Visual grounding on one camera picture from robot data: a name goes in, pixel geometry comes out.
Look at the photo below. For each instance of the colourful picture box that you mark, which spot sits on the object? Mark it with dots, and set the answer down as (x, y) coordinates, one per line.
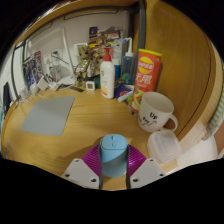
(105, 35)

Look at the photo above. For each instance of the white charger block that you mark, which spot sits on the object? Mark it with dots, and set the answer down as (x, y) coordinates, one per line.
(42, 84)

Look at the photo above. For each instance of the small blue bottle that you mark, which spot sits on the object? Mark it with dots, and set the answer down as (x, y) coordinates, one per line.
(116, 70)

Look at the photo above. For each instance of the blue robot model box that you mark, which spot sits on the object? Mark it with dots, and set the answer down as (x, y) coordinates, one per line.
(31, 70)

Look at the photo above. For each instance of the black ruler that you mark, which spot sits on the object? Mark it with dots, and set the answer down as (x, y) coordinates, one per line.
(76, 89)

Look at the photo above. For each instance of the small blue packet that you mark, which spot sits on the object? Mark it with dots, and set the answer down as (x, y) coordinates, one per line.
(122, 91)

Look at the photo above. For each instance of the white desk lamp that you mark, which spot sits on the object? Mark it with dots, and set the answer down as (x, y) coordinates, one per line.
(65, 46)

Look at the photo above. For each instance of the small white square clock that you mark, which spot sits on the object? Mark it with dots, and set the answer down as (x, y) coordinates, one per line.
(90, 86)

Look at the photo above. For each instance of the white printed mug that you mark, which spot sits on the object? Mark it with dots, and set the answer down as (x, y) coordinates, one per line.
(153, 111)

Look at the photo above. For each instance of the white red-capped lotion bottle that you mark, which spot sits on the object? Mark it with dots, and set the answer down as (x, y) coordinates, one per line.
(107, 78)

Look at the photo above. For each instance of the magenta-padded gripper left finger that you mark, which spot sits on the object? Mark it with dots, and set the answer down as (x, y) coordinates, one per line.
(81, 170)

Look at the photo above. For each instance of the white wall socket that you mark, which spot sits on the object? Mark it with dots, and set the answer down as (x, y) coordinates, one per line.
(56, 55)

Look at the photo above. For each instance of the light blue computer mouse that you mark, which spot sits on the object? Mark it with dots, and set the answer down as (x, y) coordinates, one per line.
(113, 156)

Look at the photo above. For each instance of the red chip can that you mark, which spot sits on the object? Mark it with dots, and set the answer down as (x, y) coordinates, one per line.
(146, 76)

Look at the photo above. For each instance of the brown tree figure toy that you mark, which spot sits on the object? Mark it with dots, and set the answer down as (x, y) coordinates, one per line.
(82, 66)

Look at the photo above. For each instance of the grey mouse pad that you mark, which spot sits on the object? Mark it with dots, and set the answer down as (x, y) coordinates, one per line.
(48, 116)

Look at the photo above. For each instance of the translucent lidded plastic container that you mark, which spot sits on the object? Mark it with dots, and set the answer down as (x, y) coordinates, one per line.
(164, 146)

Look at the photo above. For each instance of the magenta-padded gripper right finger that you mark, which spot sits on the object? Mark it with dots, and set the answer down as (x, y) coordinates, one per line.
(145, 170)

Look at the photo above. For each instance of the dark blue spray bottle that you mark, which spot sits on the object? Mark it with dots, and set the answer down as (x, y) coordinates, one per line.
(128, 66)

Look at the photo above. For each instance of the black bag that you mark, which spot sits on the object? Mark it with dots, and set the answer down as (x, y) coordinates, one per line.
(6, 98)

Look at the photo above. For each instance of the green striped cloth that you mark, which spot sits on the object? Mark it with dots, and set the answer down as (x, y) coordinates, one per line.
(215, 120)

